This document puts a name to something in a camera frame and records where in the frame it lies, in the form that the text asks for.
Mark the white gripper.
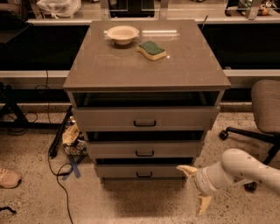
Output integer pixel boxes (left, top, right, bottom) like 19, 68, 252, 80
176, 165, 217, 216

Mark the grey bottom drawer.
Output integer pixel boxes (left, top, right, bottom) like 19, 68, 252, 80
94, 165, 186, 179

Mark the grey drawer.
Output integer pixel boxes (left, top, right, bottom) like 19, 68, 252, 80
94, 165, 186, 179
72, 106, 220, 131
86, 141, 204, 158

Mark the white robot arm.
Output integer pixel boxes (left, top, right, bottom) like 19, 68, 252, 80
176, 148, 280, 216

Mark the grey middle drawer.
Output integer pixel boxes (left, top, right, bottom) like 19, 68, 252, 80
86, 141, 204, 158

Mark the grey drawer cabinet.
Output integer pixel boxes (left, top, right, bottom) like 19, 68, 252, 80
64, 20, 230, 167

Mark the grey top drawer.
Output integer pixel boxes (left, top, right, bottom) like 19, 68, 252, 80
72, 106, 220, 131

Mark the grey office chair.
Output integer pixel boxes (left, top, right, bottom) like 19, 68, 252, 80
218, 80, 280, 193

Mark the bag of snacks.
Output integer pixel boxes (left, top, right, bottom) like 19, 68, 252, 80
61, 115, 88, 156

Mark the green yellow sponge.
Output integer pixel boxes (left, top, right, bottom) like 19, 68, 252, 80
136, 41, 166, 61

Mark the black power strip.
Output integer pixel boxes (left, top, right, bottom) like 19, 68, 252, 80
48, 107, 72, 158

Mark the white paper bowl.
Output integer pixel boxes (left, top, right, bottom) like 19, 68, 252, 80
107, 25, 139, 46

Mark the pink sneaker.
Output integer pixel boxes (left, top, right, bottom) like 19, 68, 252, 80
0, 168, 22, 188

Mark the black desk leg stand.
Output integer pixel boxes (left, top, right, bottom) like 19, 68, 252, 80
0, 82, 61, 130

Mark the white plastic bag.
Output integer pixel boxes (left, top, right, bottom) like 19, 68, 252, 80
36, 0, 81, 18

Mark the black cable piece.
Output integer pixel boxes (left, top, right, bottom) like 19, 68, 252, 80
0, 206, 18, 214

